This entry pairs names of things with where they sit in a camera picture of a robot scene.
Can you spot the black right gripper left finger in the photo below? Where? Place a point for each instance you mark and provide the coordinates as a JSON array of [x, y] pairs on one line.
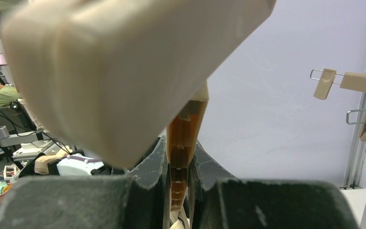
[[136, 200]]

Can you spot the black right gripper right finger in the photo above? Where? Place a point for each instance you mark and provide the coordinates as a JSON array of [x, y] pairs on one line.
[[223, 201]]

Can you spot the beige hanger of black underwear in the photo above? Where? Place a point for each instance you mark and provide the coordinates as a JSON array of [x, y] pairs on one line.
[[110, 75]]

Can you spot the empty beige clip hanger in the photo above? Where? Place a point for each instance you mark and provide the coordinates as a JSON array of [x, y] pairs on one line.
[[327, 77]]

